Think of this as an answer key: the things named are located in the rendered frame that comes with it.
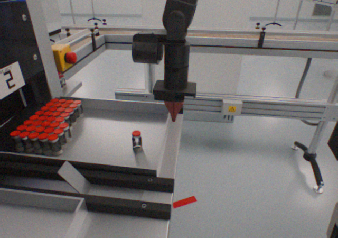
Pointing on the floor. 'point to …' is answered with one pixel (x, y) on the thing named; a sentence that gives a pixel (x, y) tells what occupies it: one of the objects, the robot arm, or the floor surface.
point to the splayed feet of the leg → (311, 165)
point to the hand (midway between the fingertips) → (174, 118)
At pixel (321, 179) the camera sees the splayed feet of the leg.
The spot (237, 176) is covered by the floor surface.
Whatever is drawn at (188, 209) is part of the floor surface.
